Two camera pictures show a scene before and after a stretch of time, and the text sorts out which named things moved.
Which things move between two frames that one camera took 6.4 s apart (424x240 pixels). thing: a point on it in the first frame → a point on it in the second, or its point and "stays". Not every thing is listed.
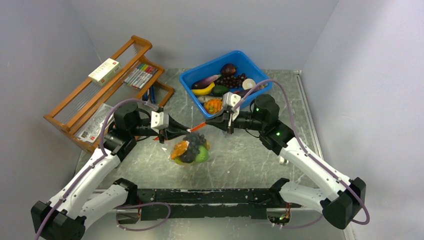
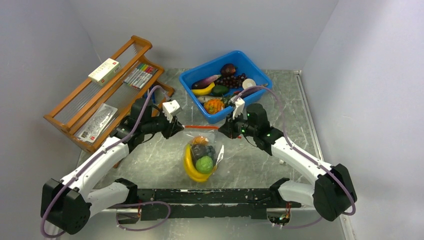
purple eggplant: (203, 83) stays
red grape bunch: (231, 81) stays
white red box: (106, 71) stays
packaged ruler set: (90, 130) stays
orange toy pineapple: (213, 106) stays
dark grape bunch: (196, 140) → (199, 150)
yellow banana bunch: (179, 160) → (191, 168)
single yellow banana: (203, 91) stays
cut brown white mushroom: (248, 83) stays
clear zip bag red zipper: (190, 149) → (227, 152)
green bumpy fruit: (203, 155) → (204, 164)
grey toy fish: (203, 99) stays
